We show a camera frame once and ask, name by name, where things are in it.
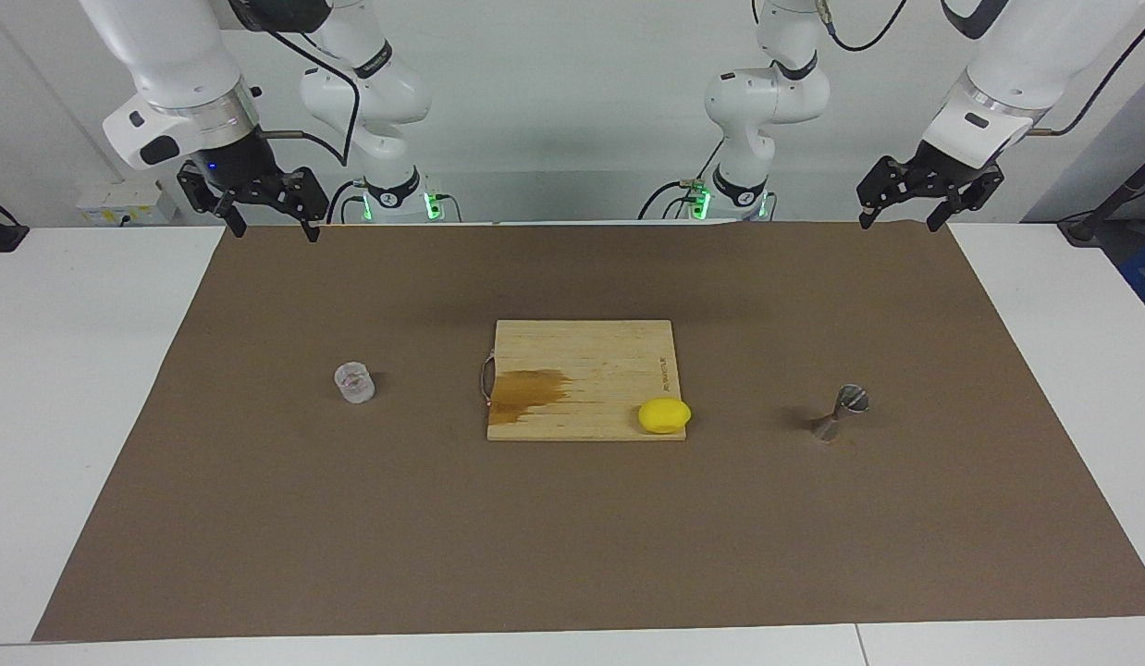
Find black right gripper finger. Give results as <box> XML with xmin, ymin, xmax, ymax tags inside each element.
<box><xmin>263</xmin><ymin>166</ymin><xmax>329</xmax><ymax>242</ymax></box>
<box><xmin>177</xmin><ymin>166</ymin><xmax>247</xmax><ymax>238</ymax></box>

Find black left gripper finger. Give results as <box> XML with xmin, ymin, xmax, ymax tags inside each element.
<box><xmin>859</xmin><ymin>157</ymin><xmax>916</xmax><ymax>228</ymax></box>
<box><xmin>927</xmin><ymin>168</ymin><xmax>1005</xmax><ymax>232</ymax></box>

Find clear glass cup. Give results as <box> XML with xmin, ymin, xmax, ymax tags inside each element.
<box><xmin>334</xmin><ymin>362</ymin><xmax>376</xmax><ymax>405</ymax></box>

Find metal jigger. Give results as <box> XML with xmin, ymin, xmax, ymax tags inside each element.
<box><xmin>810</xmin><ymin>385</ymin><xmax>870</xmax><ymax>443</ymax></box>

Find black stand pole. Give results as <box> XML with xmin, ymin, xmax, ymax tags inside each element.
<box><xmin>1058</xmin><ymin>148</ymin><xmax>1145</xmax><ymax>246</ymax></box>

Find yellow lemon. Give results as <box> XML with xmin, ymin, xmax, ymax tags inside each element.
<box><xmin>638</xmin><ymin>398</ymin><xmax>693</xmax><ymax>435</ymax></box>

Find wooden cutting board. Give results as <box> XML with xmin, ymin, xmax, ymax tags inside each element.
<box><xmin>481</xmin><ymin>320</ymin><xmax>687</xmax><ymax>442</ymax></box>

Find brown table mat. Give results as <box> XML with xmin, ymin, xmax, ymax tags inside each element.
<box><xmin>31</xmin><ymin>220</ymin><xmax>1145</xmax><ymax>642</ymax></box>

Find black base cable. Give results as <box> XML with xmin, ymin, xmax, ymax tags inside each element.
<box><xmin>639</xmin><ymin>139</ymin><xmax>726</xmax><ymax>221</ymax></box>
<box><xmin>327</xmin><ymin>179</ymin><xmax>365</xmax><ymax>225</ymax></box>

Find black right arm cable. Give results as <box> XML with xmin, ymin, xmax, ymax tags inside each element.
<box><xmin>249</xmin><ymin>23</ymin><xmax>363</xmax><ymax>167</ymax></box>

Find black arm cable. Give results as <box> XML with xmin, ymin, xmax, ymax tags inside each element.
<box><xmin>818</xmin><ymin>0</ymin><xmax>1145</xmax><ymax>138</ymax></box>
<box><xmin>249</xmin><ymin>23</ymin><xmax>363</xmax><ymax>167</ymax></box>

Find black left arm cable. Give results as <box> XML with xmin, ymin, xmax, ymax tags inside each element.
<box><xmin>818</xmin><ymin>0</ymin><xmax>1145</xmax><ymax>138</ymax></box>

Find white wall socket box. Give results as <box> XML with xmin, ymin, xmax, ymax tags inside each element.
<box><xmin>76</xmin><ymin>180</ymin><xmax>179</xmax><ymax>228</ymax></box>

